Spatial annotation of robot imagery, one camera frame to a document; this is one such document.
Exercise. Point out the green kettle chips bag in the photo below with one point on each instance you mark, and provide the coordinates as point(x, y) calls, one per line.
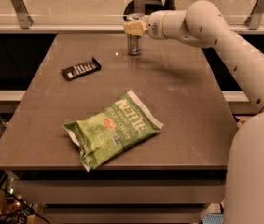
point(103, 136)

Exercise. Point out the black snack bar wrapper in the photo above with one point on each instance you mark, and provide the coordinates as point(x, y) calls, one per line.
point(81, 69)

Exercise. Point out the black office chair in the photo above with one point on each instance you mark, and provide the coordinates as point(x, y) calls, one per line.
point(151, 6)

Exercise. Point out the left metal railing post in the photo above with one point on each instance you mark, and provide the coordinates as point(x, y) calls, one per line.
point(25, 21)

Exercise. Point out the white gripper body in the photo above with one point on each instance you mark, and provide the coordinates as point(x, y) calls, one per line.
point(153, 25)

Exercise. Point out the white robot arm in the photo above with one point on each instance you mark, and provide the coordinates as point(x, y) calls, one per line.
point(202, 25)

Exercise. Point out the silver blue redbull can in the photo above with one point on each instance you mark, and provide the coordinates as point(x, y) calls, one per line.
point(134, 42)

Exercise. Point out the right metal railing post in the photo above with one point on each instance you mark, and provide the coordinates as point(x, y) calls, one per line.
point(254, 19)

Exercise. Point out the blue mesh basket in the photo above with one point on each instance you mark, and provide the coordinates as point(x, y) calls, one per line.
point(213, 219)

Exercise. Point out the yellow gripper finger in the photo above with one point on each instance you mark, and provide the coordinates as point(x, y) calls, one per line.
point(137, 28)

